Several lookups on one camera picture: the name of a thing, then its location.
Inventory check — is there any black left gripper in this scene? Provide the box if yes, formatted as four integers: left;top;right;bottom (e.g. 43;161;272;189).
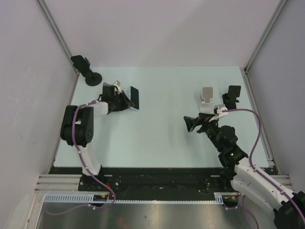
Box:
111;90;134;111

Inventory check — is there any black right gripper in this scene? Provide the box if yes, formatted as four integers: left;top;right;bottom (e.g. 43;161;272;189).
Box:
183;113;223;152

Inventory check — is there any black round-base phone stand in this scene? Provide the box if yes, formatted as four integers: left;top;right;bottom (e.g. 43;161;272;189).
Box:
80;58;102;86

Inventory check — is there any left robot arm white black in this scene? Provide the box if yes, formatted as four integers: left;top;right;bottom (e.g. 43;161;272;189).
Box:
60;81;140;191

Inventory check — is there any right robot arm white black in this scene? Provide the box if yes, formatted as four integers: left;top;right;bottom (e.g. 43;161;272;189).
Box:
183;113;305;229

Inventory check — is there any white phone stand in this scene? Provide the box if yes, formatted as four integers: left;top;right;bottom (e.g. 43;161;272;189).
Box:
199;87;214;113

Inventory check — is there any black folding phone stand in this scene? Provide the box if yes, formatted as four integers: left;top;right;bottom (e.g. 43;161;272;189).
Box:
222;85;241;110

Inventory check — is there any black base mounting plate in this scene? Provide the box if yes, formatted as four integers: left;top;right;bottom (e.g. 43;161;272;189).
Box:
49;167;278;202

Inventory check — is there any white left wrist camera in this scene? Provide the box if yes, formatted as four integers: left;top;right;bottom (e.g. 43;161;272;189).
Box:
112;80;122;94

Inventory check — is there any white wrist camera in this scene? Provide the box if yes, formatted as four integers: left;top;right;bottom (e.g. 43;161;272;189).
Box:
209;104;228;122
112;80;122;94

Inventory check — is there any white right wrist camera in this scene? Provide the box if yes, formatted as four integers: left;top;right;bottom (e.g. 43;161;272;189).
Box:
209;104;228;122

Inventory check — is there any white slotted cable duct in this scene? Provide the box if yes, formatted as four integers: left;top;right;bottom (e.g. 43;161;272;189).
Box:
44;192;238;205

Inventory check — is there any aluminium rail right side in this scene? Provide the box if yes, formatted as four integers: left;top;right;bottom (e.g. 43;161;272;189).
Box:
240;68;280;175

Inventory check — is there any aluminium corner post left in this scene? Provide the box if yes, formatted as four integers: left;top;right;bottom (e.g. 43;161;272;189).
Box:
35;0;79;76

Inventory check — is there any aluminium corner post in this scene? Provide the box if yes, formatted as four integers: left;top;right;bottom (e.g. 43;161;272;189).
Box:
244;0;289;73
35;0;79;76

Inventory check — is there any aluminium corner post right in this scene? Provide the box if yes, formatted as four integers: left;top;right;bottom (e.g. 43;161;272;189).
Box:
244;0;289;73

